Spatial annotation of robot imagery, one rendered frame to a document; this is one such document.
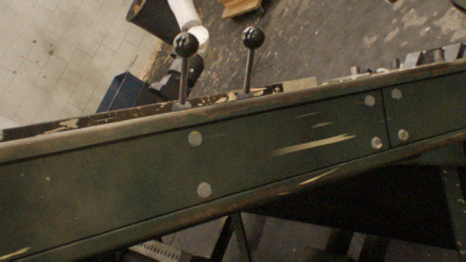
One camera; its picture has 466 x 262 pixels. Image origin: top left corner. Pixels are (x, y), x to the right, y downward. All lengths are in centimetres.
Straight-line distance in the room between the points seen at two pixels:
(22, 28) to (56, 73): 57
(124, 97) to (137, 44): 135
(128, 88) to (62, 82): 111
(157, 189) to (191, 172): 4
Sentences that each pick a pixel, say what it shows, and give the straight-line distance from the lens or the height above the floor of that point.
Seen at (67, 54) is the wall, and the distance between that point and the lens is 641.
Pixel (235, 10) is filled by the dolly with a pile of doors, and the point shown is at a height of 13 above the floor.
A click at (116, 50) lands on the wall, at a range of 656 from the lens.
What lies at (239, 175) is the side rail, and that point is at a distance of 55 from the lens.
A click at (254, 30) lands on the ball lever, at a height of 142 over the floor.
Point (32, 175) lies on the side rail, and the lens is 47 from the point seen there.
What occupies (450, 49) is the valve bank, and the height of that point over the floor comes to 76.
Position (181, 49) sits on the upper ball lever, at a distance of 76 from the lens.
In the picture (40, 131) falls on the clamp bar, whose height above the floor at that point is 154.
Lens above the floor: 174
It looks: 26 degrees down
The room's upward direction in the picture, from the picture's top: 58 degrees counter-clockwise
